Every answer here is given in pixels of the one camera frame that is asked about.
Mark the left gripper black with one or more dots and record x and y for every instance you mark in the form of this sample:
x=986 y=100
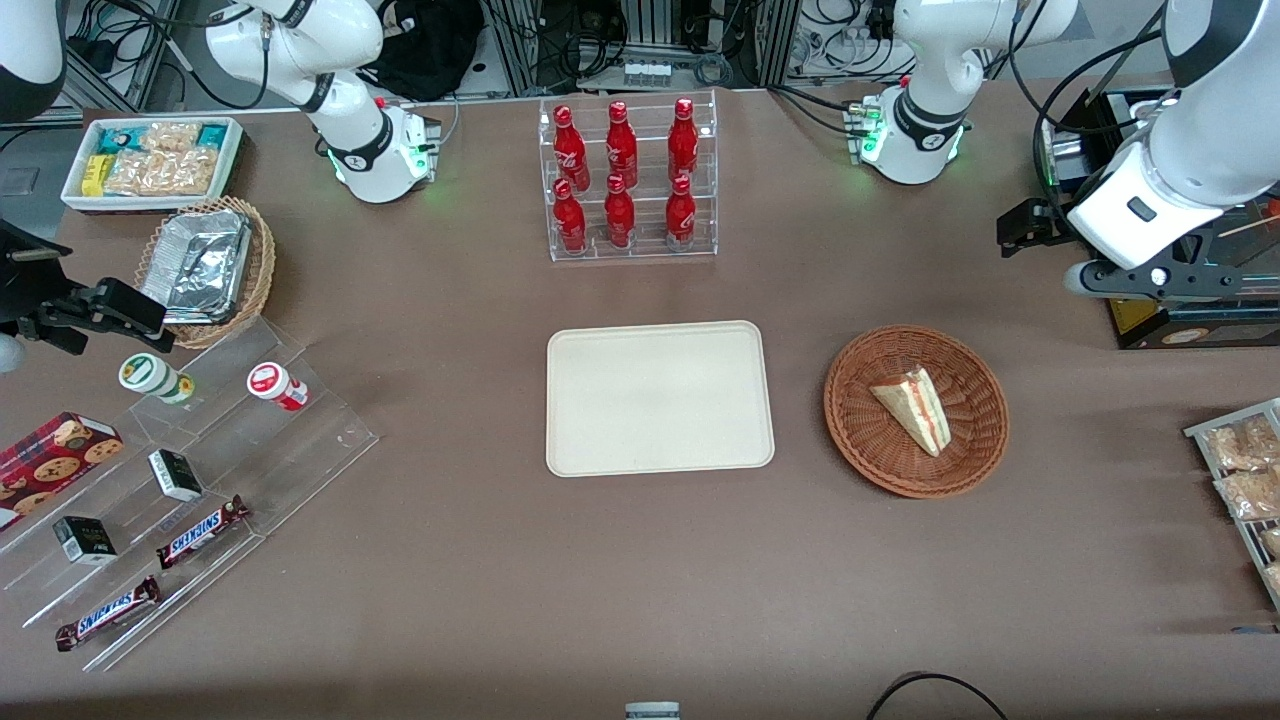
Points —
x=1052 y=226

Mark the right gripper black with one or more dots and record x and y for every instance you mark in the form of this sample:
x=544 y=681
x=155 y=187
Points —
x=30 y=272

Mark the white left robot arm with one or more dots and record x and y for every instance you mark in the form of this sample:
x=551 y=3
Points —
x=930 y=60

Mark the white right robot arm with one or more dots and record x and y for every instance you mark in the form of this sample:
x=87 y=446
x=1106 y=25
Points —
x=350 y=130

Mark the light wicker basket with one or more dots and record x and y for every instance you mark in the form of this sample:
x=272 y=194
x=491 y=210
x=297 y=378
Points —
x=262 y=260

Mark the triangular sandwich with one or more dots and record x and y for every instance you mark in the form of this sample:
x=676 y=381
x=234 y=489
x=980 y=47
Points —
x=915 y=410

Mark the brown round wicker basket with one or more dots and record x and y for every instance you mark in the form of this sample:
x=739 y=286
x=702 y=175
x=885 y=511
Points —
x=880 y=450

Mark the grey tray of pastries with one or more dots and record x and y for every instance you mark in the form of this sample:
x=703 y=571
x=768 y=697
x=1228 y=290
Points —
x=1245 y=540

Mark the beige rectangular tray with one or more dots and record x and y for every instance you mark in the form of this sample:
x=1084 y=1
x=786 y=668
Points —
x=660 y=400

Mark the green lid white jar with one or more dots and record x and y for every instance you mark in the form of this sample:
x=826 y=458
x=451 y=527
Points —
x=150 y=375

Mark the stack of foil trays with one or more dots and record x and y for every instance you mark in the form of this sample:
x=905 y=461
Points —
x=195 y=265

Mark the white rectangular snack bin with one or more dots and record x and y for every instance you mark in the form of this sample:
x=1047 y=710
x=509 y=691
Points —
x=70 y=195

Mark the yellow snack packet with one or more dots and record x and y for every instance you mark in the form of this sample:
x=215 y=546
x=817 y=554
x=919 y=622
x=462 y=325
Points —
x=95 y=175

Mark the red plaid cookie box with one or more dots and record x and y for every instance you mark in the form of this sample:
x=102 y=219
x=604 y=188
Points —
x=50 y=455

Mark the clear rice cracker bag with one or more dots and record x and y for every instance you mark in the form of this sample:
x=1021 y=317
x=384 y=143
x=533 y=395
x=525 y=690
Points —
x=160 y=172

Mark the small black carton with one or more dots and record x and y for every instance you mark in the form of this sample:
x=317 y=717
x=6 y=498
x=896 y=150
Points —
x=175 y=475
x=85 y=540

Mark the red lid white jar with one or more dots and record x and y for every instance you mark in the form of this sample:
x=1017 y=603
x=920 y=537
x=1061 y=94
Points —
x=272 y=383

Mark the Snickers chocolate bar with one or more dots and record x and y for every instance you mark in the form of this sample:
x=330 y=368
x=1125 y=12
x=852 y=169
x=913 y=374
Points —
x=108 y=613
x=200 y=532

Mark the clear acrylic tiered stand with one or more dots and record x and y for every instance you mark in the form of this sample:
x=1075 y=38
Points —
x=300 y=450

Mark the clear bag of snacks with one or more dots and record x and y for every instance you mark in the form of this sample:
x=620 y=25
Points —
x=1255 y=495
x=1245 y=445

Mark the red cola bottle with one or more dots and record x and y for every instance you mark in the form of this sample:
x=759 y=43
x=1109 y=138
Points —
x=571 y=150
x=621 y=145
x=680 y=212
x=619 y=215
x=569 y=220
x=683 y=140

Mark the clear acrylic bottle rack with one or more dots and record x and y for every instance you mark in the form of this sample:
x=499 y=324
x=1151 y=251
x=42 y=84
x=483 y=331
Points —
x=645 y=255

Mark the black bag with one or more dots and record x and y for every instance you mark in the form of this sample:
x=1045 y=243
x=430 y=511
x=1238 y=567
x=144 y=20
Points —
x=430 y=45

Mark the small grey block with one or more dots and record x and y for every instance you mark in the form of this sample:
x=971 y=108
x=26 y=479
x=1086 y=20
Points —
x=652 y=711

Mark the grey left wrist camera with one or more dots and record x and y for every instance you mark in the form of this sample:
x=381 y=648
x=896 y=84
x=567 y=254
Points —
x=1080 y=282

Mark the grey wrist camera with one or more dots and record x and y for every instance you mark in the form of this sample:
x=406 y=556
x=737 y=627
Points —
x=1080 y=282
x=8 y=355

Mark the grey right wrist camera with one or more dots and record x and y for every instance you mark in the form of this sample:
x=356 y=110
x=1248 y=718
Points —
x=8 y=355

